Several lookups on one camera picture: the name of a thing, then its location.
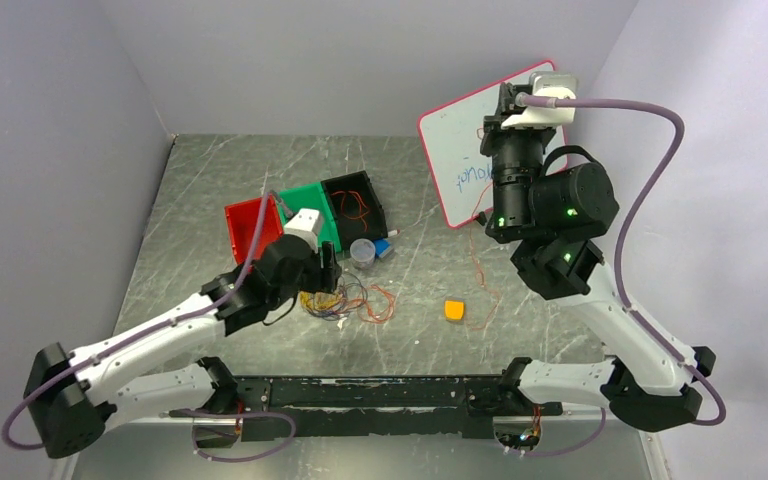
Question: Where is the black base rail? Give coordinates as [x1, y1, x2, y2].
[194, 374, 563, 441]

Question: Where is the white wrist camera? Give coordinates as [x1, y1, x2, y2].
[516, 71, 579, 127]
[283, 208, 324, 251]

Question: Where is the orange yellow block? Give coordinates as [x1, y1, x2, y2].
[443, 299, 466, 323]

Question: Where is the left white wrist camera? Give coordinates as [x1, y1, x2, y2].
[283, 208, 324, 251]

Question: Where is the green plastic bin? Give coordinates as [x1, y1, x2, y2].
[276, 182, 344, 254]

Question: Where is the yellow cable bundle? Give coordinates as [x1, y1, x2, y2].
[299, 290, 347, 316]

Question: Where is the aluminium frame rail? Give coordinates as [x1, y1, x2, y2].
[110, 411, 236, 426]

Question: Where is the orange cable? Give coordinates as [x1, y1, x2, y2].
[357, 182, 501, 333]
[329, 190, 372, 233]

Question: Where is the blue eraser block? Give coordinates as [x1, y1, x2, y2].
[373, 238, 392, 259]

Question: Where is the purple cable in pile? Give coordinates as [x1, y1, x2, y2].
[301, 281, 369, 323]

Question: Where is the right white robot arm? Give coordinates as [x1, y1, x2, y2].
[480, 81, 716, 432]

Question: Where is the clear round container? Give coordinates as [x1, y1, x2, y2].
[349, 238, 376, 270]

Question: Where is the white board with red frame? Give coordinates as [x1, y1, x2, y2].
[417, 59, 556, 229]

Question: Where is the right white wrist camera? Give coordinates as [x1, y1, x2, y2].
[516, 71, 579, 127]

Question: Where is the red plastic bin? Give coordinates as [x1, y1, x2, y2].
[224, 196, 283, 264]

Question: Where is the black plastic bin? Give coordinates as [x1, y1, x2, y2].
[321, 170, 389, 251]

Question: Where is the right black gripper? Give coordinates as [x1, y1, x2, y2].
[479, 82, 551, 236]

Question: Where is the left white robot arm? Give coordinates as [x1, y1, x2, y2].
[18, 231, 341, 459]

